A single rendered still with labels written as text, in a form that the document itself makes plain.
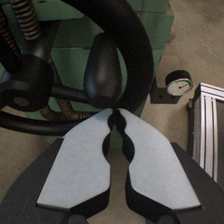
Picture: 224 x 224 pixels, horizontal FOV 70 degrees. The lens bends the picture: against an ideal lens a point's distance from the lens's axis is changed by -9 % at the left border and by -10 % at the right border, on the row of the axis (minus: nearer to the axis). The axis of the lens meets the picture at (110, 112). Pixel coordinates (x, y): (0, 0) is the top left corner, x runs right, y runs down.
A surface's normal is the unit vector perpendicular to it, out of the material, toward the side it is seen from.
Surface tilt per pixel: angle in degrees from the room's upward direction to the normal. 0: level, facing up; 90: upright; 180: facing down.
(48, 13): 90
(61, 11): 90
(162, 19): 90
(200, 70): 0
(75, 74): 90
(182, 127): 0
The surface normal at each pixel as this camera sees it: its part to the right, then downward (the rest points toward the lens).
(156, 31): 0.00, 0.88
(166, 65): 0.03, -0.48
